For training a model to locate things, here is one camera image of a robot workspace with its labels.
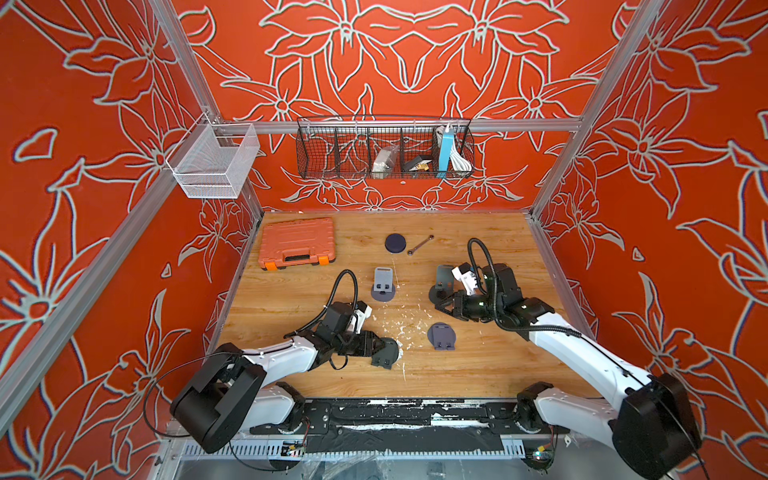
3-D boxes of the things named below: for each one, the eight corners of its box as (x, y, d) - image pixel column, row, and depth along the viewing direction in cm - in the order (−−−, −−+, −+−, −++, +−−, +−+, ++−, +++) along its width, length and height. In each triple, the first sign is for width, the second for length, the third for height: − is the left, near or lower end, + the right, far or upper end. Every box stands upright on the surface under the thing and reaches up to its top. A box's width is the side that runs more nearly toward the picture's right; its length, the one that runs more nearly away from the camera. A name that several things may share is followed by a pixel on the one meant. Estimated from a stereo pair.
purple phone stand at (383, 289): (372, 301, 96) (371, 288, 90) (372, 281, 101) (372, 267, 95) (394, 301, 96) (395, 288, 90) (394, 281, 101) (394, 267, 95)
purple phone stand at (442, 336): (429, 350, 86) (429, 348, 85) (426, 325, 91) (427, 322, 90) (457, 350, 86) (458, 347, 85) (453, 325, 91) (454, 322, 90)
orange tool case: (261, 272, 104) (255, 263, 99) (268, 231, 116) (263, 222, 112) (335, 264, 105) (333, 255, 101) (334, 225, 118) (332, 215, 114)
